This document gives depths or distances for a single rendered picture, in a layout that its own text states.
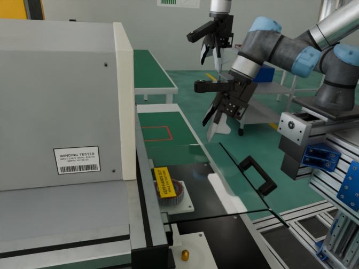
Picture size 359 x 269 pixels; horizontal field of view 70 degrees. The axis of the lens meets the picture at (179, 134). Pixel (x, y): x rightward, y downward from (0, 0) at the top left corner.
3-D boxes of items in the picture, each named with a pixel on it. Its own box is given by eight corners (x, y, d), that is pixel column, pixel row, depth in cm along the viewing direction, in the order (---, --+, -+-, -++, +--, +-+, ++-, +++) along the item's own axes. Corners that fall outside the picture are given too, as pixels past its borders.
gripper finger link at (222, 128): (227, 146, 69) (236, 116, 72) (207, 137, 68) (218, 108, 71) (222, 148, 72) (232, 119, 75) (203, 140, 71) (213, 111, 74)
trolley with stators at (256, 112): (248, 107, 399) (262, 38, 353) (287, 136, 312) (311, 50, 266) (212, 108, 385) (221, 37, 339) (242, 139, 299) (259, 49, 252)
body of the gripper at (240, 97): (239, 123, 73) (260, 84, 69) (212, 110, 72) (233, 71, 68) (233, 116, 80) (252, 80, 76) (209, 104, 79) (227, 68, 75)
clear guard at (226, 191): (236, 160, 69) (240, 141, 67) (289, 228, 49) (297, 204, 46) (112, 170, 62) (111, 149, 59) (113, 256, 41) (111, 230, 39)
